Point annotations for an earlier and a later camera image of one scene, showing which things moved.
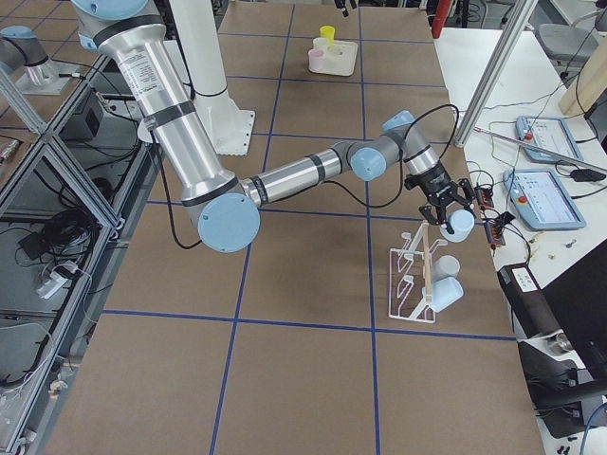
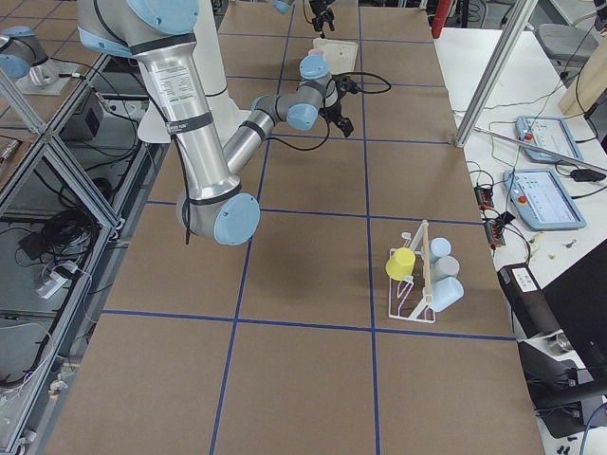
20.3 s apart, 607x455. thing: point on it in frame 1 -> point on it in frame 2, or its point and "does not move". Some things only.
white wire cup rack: [410, 277] does not move
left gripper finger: [341, 5] -> [322, 12]
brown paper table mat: [349, 325] does not move
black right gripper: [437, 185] -> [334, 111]
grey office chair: [568, 48] does not move
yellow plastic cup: [327, 32] -> [400, 263]
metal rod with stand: [547, 149] does not move
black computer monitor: [579, 299] does not move
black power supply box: [530, 313] does not move
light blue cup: [462, 222] -> [439, 246]
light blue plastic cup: [445, 292] does not move
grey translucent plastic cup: [444, 266] does not move
